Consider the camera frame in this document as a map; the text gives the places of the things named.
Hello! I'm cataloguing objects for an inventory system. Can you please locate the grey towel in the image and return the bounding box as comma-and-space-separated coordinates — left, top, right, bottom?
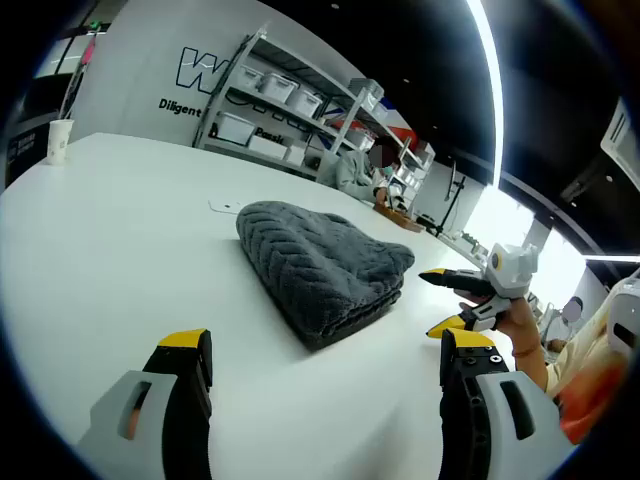
235, 200, 416, 351

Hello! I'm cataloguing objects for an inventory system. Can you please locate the person's right hand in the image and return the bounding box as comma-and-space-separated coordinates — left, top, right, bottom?
497, 293, 545, 357

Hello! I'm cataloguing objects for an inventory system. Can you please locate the wooden tray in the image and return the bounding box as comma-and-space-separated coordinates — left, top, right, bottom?
374, 199, 426, 234

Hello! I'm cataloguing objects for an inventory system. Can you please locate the black pole stand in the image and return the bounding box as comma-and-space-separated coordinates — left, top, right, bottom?
432, 159, 469, 237

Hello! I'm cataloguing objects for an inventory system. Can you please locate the white chest device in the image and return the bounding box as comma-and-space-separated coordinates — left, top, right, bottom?
607, 277, 640, 352

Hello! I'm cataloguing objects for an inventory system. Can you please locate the white metal shelf rack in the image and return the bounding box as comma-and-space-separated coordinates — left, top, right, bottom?
344, 99, 437, 202

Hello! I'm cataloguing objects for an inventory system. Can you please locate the ceiling light strip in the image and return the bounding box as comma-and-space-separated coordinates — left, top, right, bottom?
467, 0, 506, 189

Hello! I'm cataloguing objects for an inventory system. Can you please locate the ceiling air conditioner unit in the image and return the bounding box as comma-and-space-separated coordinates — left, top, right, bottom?
599, 99, 640, 171

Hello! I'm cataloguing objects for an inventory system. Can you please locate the grey metal shelf rack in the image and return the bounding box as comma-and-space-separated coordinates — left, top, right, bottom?
192, 27, 386, 181

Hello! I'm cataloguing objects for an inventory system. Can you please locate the white paper cup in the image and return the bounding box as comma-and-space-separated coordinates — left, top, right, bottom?
48, 118, 75, 166

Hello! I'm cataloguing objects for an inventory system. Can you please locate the black printed panel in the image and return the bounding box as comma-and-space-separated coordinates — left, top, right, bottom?
7, 132, 37, 167

